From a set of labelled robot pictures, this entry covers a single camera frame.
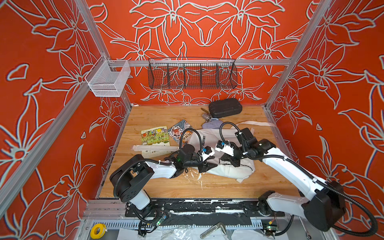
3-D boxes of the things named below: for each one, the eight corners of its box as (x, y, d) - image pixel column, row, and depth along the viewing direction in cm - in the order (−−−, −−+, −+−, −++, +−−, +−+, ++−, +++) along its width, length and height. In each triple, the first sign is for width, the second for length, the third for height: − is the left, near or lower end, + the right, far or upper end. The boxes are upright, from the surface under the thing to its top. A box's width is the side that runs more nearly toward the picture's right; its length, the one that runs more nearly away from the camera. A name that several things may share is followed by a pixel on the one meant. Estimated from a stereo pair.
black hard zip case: (209, 118, 113) (210, 114, 109) (208, 103, 124) (208, 98, 120) (242, 118, 112) (244, 113, 109) (238, 102, 123) (239, 98, 119)
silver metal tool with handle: (206, 122, 110) (207, 121, 109) (196, 111, 118) (196, 109, 116) (213, 119, 113) (213, 117, 111) (202, 108, 120) (202, 106, 118)
